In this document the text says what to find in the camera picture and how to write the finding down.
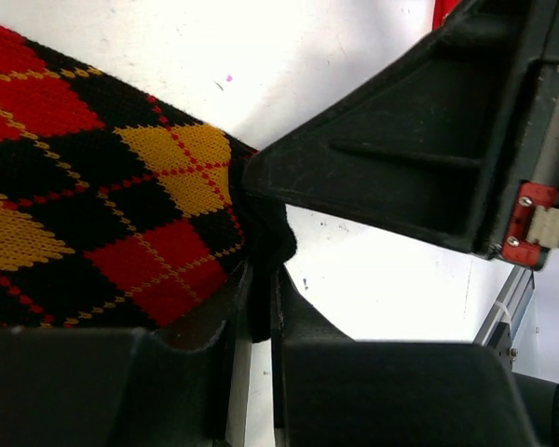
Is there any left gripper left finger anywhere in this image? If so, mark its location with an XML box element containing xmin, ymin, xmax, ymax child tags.
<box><xmin>159</xmin><ymin>262</ymin><xmax>253</xmax><ymax>446</ymax></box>

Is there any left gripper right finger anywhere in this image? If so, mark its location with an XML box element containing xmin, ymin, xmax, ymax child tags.
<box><xmin>270</xmin><ymin>265</ymin><xmax>353</xmax><ymax>446</ymax></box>

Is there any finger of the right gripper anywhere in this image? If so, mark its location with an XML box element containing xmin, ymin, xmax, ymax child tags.
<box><xmin>243</xmin><ymin>1</ymin><xmax>533</xmax><ymax>254</ymax></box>

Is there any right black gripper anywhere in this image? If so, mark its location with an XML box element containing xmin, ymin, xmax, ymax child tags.
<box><xmin>485</xmin><ymin>1</ymin><xmax>559</xmax><ymax>270</ymax></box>

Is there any red orange argyle sock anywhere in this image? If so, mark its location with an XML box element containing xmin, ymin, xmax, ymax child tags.
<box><xmin>0</xmin><ymin>26</ymin><xmax>296</xmax><ymax>340</ymax></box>

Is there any red christmas sock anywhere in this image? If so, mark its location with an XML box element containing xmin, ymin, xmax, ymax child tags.
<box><xmin>432</xmin><ymin>0</ymin><xmax>460</xmax><ymax>30</ymax></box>

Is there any aluminium front rail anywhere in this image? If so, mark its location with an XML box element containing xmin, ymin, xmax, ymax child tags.
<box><xmin>474</xmin><ymin>266</ymin><xmax>535</xmax><ymax>345</ymax></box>

